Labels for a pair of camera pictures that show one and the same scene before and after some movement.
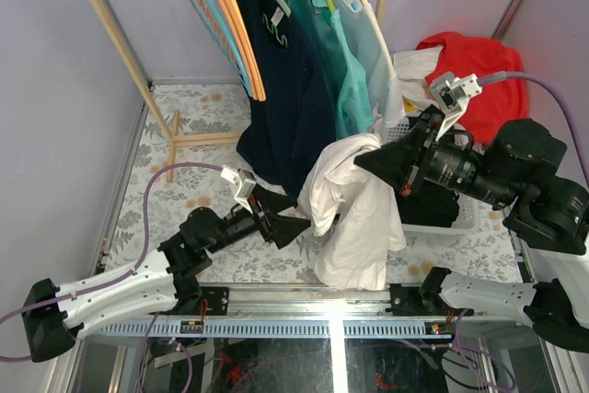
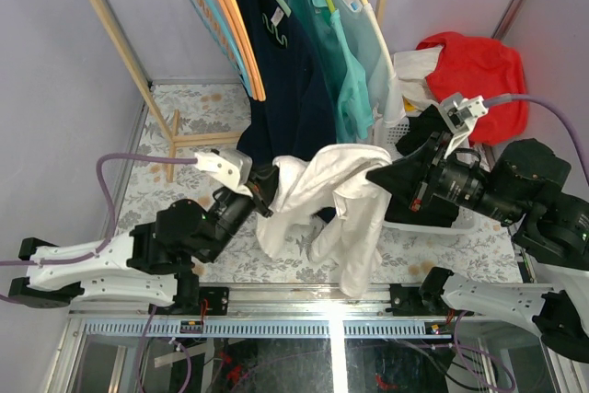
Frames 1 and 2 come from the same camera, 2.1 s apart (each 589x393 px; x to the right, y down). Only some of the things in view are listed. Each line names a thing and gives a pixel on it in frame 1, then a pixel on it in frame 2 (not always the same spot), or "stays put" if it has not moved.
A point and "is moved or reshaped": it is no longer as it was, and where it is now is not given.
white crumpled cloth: [413, 68] stays put
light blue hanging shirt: [352, 8] stays put
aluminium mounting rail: [343, 301] stays put
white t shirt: [354, 213] is moved or reshaped
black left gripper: [276, 227] -> [262, 189]
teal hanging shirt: [310, 2] stays put
